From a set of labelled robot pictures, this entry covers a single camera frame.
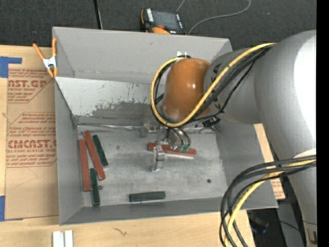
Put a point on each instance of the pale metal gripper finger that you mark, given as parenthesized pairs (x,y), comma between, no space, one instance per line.
(144,132)
(158,158)

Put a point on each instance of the red-brown flat block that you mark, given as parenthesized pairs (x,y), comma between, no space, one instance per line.
(95,156)
(191,151)
(84,166)

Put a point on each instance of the dark green flat block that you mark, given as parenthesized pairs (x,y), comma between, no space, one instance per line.
(94,186)
(147,196)
(100,150)

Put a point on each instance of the grey metal bin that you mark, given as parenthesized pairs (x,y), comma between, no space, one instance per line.
(133,53)

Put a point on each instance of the brown cardboard board, red print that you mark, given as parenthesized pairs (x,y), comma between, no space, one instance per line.
(28,179)

